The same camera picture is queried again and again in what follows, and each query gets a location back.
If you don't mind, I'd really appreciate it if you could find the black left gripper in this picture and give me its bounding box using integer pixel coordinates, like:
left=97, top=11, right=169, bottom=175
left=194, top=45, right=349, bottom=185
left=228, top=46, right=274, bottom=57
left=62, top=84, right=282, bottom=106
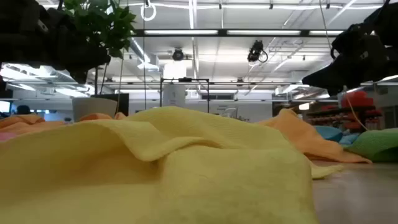
left=0, top=18, right=112, bottom=85

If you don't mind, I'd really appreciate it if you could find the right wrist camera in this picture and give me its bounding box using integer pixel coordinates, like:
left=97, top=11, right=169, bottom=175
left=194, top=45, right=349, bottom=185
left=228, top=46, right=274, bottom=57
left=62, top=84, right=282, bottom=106
left=331, top=23, right=379, bottom=58

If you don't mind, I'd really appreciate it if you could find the blue microfiber towel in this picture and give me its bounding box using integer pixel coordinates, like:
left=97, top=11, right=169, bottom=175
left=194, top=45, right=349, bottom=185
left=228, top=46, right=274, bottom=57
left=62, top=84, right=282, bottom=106
left=313, top=125, right=358, bottom=146

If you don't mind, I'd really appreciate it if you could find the shelf with red bins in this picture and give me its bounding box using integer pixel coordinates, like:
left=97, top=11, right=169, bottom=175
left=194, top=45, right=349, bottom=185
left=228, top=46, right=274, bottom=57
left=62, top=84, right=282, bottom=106
left=306, top=90, right=383, bottom=131

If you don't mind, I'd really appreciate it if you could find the white plant pot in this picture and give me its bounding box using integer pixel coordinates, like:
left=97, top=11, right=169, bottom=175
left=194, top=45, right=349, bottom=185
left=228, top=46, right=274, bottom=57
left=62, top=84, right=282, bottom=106
left=72, top=97, right=118, bottom=123

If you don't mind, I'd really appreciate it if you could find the round black ceiling camera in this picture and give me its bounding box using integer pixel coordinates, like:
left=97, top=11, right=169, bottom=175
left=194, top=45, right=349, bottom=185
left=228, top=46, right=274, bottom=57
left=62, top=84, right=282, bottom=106
left=172, top=48, right=185, bottom=62

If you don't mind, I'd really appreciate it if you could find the white hanging ring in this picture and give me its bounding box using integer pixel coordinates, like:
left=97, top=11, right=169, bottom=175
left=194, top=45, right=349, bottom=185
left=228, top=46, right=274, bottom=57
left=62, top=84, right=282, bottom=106
left=140, top=2, right=157, bottom=22

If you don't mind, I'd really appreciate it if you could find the black hanging camera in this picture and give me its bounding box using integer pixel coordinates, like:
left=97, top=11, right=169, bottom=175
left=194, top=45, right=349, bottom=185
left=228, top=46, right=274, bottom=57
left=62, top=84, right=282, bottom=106
left=247, top=39, right=269, bottom=63

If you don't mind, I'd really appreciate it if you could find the yellow hanging cable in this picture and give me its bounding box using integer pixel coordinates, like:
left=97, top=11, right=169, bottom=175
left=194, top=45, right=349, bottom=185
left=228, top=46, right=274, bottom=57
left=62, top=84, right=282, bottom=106
left=319, top=0, right=369, bottom=131

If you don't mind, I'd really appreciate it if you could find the yellow microfiber towel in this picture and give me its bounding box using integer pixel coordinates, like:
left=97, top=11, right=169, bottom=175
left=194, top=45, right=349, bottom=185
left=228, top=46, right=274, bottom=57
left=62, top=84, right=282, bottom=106
left=0, top=106, right=345, bottom=224

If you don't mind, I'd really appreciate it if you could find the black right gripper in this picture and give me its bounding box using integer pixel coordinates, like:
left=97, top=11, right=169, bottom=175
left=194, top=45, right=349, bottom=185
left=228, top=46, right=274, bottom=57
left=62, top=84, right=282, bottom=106
left=302, top=43, right=398, bottom=96

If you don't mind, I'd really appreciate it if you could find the green microfiber towel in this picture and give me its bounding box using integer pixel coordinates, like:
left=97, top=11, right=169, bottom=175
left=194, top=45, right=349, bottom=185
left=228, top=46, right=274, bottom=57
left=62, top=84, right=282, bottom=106
left=345, top=128, right=398, bottom=163

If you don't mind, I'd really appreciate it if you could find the green leafy plant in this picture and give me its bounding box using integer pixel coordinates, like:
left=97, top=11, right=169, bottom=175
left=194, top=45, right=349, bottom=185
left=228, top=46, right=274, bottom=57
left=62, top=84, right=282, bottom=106
left=63, top=0, right=137, bottom=96

